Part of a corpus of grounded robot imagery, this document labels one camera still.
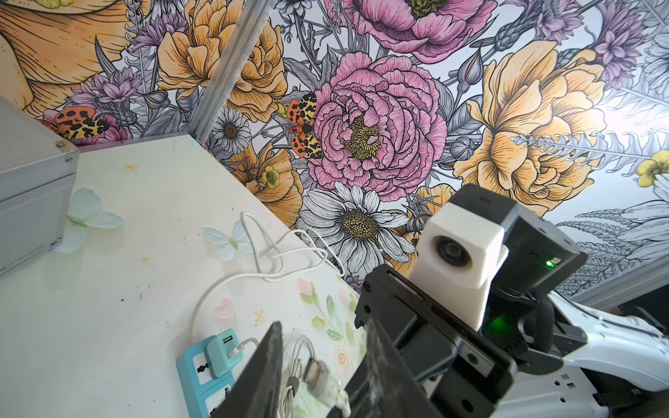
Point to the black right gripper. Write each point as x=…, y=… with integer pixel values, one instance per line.
x=464, y=372

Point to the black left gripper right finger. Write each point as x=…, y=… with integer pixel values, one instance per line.
x=393, y=391

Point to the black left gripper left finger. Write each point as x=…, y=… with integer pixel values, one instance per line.
x=256, y=392

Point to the teal small plug block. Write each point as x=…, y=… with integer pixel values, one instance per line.
x=224, y=353

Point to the teal power strip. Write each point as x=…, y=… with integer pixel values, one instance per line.
x=203, y=391

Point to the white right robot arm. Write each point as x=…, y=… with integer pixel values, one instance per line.
x=623, y=363

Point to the silver first aid case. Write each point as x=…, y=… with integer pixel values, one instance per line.
x=38, y=171

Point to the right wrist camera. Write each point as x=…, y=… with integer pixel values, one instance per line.
x=458, y=254

